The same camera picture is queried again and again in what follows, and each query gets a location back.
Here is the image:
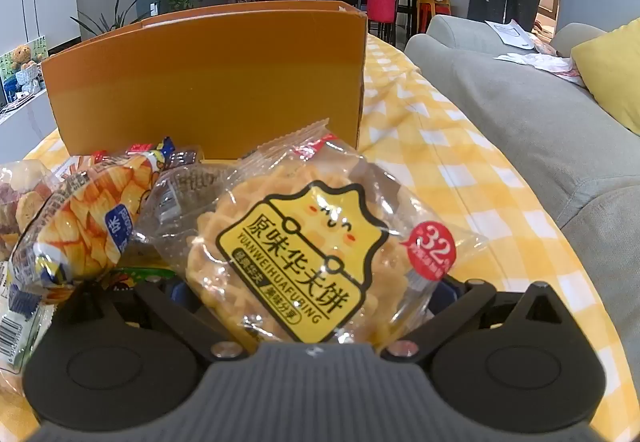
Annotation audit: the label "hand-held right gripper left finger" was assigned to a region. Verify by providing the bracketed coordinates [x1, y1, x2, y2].
[75, 278, 249, 364]

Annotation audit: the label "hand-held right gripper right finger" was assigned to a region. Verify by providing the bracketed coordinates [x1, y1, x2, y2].
[380, 278, 567, 365]

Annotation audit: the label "potato chips packet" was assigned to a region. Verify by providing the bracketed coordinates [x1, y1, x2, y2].
[10, 149, 166, 307]

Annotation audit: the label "clear waffle cookie packet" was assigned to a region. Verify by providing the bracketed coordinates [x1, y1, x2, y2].
[145, 118, 481, 352]

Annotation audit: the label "clear mixed snack bag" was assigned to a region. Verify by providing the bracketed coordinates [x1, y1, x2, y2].
[0, 159, 62, 264]

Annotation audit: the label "orange cardboard box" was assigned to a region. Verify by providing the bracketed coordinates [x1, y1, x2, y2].
[41, 1, 369, 161]

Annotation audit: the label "green snack packet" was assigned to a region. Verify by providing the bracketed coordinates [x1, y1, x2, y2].
[106, 266, 177, 289]

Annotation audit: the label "yellow checked tablecloth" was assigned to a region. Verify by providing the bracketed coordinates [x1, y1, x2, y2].
[0, 32, 640, 442]

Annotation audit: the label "red and blue snack packet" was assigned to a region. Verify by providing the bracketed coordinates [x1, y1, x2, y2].
[90, 136, 206, 171]

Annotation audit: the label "white barcode snack packet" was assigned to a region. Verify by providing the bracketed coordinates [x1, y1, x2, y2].
[0, 262, 76, 375]

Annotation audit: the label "grey sofa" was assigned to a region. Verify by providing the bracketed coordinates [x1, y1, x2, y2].
[404, 15, 640, 363]

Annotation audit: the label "crumpled white papers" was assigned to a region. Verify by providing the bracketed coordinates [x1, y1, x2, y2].
[494, 51, 587, 88]

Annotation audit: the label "white paper sheet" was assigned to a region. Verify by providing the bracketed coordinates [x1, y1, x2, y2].
[485, 20, 534, 49]

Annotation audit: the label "long-leaf potted plant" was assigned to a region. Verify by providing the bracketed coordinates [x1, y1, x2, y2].
[70, 0, 152, 42]

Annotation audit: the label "yellow cushion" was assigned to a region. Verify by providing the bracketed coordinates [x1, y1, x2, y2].
[571, 17, 640, 136]

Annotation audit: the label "orange stool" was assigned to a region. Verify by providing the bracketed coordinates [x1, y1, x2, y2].
[417, 0, 452, 32]

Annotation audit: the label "red tote bag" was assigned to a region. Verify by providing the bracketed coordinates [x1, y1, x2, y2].
[367, 0, 396, 22]

